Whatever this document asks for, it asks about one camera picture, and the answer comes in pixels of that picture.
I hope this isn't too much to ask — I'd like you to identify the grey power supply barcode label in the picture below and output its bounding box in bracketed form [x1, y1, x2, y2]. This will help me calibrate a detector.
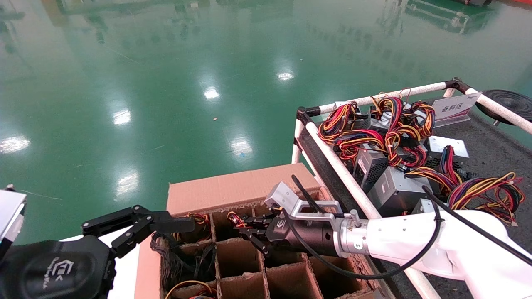
[353, 148, 389, 193]

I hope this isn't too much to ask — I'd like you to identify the orange blue cable bundle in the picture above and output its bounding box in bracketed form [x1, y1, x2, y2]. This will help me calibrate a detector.
[405, 145, 463, 194]

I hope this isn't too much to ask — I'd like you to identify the white label sign stand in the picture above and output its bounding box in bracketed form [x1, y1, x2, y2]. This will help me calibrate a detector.
[431, 92, 483, 127]

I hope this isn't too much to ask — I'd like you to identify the silver power supply shiny lid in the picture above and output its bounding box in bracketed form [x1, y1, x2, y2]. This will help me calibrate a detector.
[426, 136, 469, 171]

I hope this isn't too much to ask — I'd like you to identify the long white cart rail pipe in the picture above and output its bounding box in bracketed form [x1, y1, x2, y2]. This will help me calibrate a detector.
[305, 123, 442, 299]

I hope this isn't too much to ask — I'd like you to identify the red yellow blue cable bundle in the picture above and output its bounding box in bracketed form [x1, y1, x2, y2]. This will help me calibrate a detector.
[370, 96, 436, 170]

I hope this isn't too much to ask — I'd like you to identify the brown cardboard box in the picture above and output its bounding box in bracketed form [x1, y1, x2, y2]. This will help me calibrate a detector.
[135, 163, 389, 299]

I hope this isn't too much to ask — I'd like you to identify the white cart leg pipe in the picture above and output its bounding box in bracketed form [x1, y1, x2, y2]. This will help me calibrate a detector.
[291, 120, 305, 164]

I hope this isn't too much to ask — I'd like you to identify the grey power supply with fan grille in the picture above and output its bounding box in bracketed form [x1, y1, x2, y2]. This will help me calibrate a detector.
[409, 199, 443, 216]

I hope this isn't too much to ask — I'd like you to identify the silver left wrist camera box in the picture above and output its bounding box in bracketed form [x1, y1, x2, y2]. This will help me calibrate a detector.
[0, 189, 28, 254]

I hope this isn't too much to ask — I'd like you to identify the grey power supply under cables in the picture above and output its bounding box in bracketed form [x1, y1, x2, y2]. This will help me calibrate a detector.
[362, 109, 401, 134]

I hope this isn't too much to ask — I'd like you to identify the black pipe corner connector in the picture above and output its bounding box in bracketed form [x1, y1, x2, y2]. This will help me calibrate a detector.
[444, 77, 472, 95]
[297, 106, 321, 125]

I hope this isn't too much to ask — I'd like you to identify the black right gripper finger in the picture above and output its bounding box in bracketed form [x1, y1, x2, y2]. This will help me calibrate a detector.
[81, 205, 196, 259]

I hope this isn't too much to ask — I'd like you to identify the yellow cable loop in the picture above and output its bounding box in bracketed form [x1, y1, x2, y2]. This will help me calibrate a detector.
[165, 280, 217, 299]

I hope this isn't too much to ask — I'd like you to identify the black round disc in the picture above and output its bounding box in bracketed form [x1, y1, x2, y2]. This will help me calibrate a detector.
[475, 89, 532, 126]

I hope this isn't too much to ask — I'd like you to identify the power supply with red-yellow cables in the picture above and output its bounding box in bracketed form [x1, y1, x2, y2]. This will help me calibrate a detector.
[227, 211, 250, 229]

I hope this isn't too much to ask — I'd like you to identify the cardboard divider grid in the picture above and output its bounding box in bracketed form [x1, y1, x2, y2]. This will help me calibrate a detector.
[166, 191, 377, 299]

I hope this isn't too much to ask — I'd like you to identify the black cable bundle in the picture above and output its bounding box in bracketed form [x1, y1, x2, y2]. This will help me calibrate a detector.
[150, 233, 217, 291]

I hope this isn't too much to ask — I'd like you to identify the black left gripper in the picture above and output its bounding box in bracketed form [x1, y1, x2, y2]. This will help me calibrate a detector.
[0, 235, 118, 299]

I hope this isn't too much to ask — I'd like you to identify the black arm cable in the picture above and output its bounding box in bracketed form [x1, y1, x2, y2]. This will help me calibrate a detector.
[286, 174, 532, 279]

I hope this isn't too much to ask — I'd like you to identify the purple yellow cable bundle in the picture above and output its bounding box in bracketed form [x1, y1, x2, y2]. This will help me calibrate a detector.
[446, 172, 527, 227]

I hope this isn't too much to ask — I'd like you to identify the grey power supply, centre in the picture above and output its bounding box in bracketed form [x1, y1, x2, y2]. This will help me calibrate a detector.
[368, 166, 433, 216]

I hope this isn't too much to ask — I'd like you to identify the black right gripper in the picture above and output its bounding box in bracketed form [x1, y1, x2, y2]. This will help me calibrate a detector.
[239, 213, 340, 257]

